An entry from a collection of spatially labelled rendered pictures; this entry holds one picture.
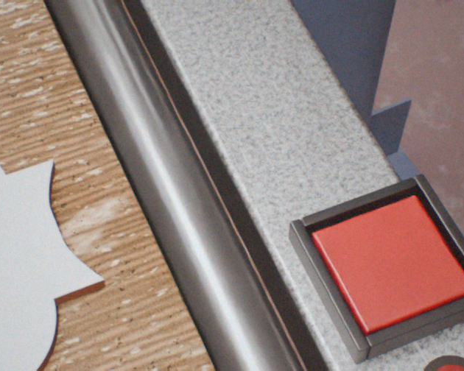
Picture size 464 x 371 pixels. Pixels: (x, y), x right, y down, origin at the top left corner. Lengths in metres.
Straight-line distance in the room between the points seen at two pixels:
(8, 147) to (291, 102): 0.16
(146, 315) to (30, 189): 0.09
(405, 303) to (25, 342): 0.18
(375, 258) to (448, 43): 1.37
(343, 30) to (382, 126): 0.42
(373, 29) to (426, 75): 0.60
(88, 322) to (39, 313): 0.02
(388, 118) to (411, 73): 0.24
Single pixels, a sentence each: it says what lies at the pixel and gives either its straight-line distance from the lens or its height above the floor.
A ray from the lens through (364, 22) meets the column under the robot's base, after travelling 1.18.
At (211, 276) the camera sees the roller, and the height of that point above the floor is 0.92.
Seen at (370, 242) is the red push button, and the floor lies 0.93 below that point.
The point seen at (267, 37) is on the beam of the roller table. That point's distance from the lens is 0.59.
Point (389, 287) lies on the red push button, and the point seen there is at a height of 0.93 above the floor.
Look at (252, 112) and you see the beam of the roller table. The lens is 0.56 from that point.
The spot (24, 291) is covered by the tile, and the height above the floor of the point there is 0.94.
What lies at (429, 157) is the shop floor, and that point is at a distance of 1.68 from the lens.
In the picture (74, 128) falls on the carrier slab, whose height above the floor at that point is 0.94.
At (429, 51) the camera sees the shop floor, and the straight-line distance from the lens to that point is 1.83.
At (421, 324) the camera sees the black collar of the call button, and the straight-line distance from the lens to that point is 0.48.
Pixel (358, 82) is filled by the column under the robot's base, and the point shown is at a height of 0.38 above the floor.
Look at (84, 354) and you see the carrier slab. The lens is 0.46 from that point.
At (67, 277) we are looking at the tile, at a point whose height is 0.94.
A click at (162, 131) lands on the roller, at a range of 0.54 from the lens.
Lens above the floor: 1.36
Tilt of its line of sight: 57 degrees down
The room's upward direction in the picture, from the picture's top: 1 degrees clockwise
